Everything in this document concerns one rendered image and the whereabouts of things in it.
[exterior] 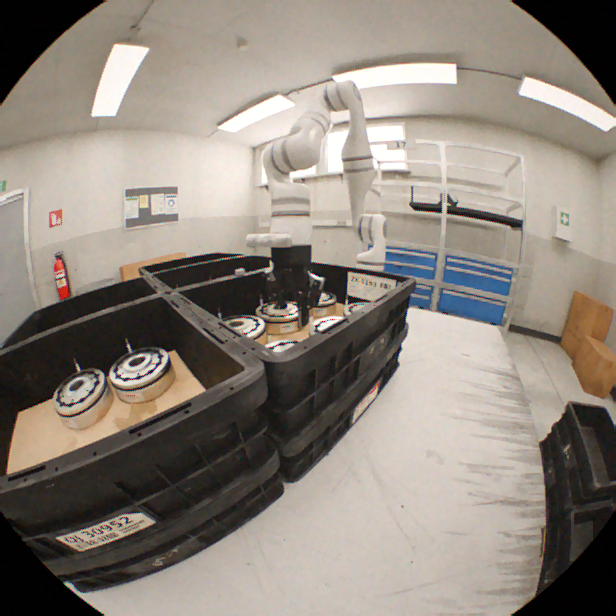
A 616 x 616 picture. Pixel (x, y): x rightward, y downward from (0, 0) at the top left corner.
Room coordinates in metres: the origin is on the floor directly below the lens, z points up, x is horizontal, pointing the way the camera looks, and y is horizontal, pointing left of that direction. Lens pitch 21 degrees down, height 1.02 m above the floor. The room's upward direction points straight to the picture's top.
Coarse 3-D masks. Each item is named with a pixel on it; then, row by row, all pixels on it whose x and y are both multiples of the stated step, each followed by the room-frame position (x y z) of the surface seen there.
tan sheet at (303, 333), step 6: (342, 306) 0.52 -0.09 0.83; (336, 312) 0.48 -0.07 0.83; (342, 312) 0.48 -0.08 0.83; (318, 318) 0.44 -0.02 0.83; (300, 330) 0.38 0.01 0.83; (306, 330) 0.38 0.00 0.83; (276, 336) 0.36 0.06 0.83; (282, 336) 0.36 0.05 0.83; (288, 336) 0.36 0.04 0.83; (294, 336) 0.36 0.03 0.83; (300, 336) 0.36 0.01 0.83; (306, 336) 0.36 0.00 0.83
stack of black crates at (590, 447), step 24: (576, 408) 0.13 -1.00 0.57; (600, 408) 0.03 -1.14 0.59; (552, 432) 0.15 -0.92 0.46; (576, 432) 0.05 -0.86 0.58; (600, 432) -0.04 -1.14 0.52; (552, 456) 0.06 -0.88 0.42; (576, 456) -0.02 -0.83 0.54; (600, 456) -0.12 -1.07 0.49; (552, 480) -0.02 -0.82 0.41; (576, 480) -0.09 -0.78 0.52; (600, 480) -0.19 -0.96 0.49; (552, 504) -0.10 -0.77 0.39; (576, 504) -0.16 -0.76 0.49; (600, 504) -0.26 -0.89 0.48
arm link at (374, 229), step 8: (368, 216) 0.67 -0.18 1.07; (376, 216) 0.66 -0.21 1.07; (384, 216) 0.67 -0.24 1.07; (368, 224) 0.65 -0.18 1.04; (376, 224) 0.64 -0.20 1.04; (384, 224) 0.65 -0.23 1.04; (368, 232) 0.65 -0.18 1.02; (376, 232) 0.63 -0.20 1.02; (384, 232) 0.65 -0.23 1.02; (368, 240) 0.67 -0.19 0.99; (376, 240) 0.63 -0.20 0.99; (384, 240) 0.65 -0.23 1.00; (376, 248) 0.63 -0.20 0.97; (384, 248) 0.66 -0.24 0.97; (360, 256) 0.66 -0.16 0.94; (368, 256) 0.64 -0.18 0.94; (376, 256) 0.63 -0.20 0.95; (384, 256) 0.66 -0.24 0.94; (368, 264) 0.64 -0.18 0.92; (376, 264) 0.64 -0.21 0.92
